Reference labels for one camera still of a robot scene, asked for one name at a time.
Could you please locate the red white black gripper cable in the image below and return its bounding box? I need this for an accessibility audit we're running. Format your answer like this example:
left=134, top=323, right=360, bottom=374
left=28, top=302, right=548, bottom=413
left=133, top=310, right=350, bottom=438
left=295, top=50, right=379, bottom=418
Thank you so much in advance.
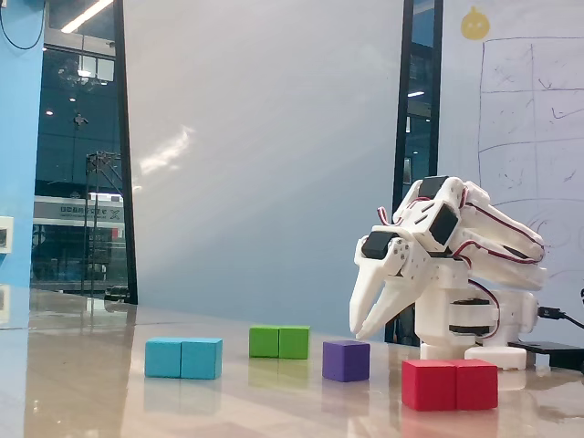
left=375, top=194, right=428, bottom=228

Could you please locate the white wall socket plate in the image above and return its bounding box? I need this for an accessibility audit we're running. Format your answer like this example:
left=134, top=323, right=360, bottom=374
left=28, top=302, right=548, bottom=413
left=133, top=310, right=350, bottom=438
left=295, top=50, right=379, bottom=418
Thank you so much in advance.
left=0, top=215, right=16, bottom=255

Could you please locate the thin black hanging cable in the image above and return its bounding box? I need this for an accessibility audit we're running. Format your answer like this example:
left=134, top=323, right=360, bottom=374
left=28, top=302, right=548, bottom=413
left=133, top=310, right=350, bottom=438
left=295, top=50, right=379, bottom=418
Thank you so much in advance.
left=0, top=0, right=48, bottom=50

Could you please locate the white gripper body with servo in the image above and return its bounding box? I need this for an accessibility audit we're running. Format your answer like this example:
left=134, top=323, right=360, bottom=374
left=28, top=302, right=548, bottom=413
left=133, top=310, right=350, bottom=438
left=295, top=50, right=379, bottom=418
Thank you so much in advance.
left=355, top=225, right=431, bottom=280

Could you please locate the green long block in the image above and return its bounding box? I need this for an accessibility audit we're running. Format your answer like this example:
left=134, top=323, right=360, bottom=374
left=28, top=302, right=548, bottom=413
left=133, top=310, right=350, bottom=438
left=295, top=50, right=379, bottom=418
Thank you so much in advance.
left=248, top=325, right=311, bottom=360

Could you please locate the whiteboard with pen drawings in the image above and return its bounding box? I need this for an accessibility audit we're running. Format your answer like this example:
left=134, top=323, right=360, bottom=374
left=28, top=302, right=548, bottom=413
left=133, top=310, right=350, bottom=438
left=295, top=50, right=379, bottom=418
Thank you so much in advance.
left=437, top=0, right=584, bottom=348

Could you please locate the red long block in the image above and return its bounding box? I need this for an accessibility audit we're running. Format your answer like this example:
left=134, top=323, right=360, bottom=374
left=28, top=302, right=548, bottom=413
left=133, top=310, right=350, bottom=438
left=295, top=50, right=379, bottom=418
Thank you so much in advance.
left=401, top=358, right=499, bottom=412

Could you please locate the light blue long block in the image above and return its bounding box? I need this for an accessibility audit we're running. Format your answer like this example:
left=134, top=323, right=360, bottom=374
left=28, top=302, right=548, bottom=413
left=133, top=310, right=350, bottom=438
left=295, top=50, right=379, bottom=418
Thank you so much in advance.
left=144, top=337, right=224, bottom=381

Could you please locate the black window frame post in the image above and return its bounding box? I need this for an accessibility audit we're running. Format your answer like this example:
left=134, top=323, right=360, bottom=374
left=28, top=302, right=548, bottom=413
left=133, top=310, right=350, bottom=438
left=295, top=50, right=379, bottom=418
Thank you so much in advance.
left=383, top=0, right=444, bottom=344
left=112, top=0, right=140, bottom=306

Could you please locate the yellow round sticker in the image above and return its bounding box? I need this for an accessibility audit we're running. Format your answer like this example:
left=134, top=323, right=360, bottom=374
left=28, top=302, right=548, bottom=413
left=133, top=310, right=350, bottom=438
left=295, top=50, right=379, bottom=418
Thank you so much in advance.
left=460, top=5, right=492, bottom=43

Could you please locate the plain white board panel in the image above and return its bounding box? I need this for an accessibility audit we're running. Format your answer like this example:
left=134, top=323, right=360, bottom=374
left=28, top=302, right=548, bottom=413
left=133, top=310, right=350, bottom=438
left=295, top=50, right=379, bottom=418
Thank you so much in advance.
left=121, top=0, right=407, bottom=337

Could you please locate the black plug cable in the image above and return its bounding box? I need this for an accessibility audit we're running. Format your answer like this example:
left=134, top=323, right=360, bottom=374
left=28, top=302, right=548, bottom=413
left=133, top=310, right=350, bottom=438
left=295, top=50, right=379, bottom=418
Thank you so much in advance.
left=536, top=287, right=584, bottom=330

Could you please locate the dark metal scaffold tower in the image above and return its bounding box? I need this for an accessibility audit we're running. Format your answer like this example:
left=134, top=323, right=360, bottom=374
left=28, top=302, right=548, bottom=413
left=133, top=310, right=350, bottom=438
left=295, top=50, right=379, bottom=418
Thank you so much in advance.
left=83, top=150, right=123, bottom=297

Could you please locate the white robot arm with base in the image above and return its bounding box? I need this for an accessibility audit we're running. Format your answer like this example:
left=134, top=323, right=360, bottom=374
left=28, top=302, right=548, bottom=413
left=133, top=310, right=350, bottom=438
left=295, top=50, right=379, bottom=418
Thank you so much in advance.
left=392, top=174, right=548, bottom=371

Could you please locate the white fixed gripper finger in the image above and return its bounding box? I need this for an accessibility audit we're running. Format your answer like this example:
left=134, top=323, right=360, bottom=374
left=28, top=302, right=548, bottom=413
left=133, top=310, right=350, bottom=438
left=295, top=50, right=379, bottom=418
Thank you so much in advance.
left=349, top=257, right=390, bottom=337

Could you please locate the white moving gripper finger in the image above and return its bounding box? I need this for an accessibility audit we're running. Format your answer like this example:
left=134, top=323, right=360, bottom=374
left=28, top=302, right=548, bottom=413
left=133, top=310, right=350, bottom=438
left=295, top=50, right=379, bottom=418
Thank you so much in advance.
left=354, top=267, right=429, bottom=341

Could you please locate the small purple cube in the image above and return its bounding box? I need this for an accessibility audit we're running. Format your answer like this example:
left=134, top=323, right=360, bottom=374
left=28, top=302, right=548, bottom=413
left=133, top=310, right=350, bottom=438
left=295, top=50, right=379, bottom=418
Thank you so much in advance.
left=321, top=339, right=371, bottom=382

